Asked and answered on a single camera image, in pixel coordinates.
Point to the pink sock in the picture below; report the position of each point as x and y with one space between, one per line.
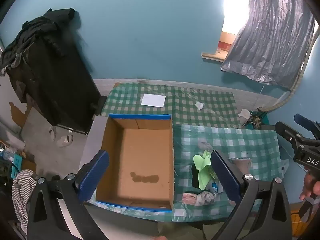
203 145

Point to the crumpled white tissue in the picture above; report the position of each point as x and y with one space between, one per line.
199 105

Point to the person's olive trousers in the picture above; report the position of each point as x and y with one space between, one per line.
190 231

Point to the light green garment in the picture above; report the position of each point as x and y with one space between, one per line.
203 166

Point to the beige cloth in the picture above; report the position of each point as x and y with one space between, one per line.
241 163

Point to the black garment pile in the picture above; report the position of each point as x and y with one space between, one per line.
37 32

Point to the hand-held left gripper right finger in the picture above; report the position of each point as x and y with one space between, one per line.
225 177

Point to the wooden window board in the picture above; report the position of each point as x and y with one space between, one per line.
217 55

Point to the pair of grey slippers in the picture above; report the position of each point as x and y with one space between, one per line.
62 138

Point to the black cloth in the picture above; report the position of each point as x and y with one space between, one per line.
195 176

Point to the silver foil curtain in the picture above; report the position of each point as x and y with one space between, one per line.
270 35

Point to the grey patterned sock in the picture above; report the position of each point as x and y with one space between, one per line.
200 198

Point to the wooden crate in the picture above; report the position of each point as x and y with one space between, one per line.
297 226

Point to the dark green checkered tablecloth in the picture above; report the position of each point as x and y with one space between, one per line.
180 105

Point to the white paper sheet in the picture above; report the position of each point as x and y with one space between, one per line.
153 100

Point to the person's right hand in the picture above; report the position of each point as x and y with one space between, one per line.
310 185

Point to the cardboard box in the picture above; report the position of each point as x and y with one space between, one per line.
140 160

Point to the white round object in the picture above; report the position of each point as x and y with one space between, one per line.
243 113

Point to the striped cloth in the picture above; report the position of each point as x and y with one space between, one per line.
22 192

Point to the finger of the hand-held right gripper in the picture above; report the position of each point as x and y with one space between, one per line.
290 136
306 122

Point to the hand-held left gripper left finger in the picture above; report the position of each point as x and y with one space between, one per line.
96 171

